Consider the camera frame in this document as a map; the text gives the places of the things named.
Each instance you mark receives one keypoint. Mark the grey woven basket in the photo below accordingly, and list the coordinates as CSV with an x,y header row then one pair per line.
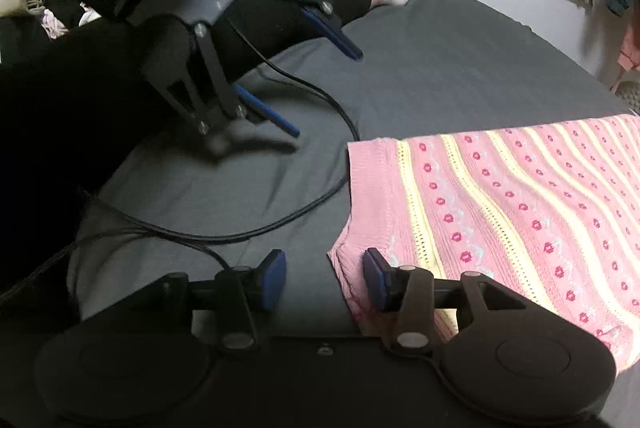
x,y
629,93

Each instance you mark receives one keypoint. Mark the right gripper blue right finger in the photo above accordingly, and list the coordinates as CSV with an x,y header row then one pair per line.
x,y
386,285

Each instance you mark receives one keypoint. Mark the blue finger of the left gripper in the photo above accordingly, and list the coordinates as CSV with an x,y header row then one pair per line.
x,y
333,32
261,109

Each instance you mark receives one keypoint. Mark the pink striped knit sweater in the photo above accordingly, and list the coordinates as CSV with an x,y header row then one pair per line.
x,y
551,211

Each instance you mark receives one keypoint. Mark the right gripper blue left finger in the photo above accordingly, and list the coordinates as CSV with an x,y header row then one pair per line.
x,y
264,284

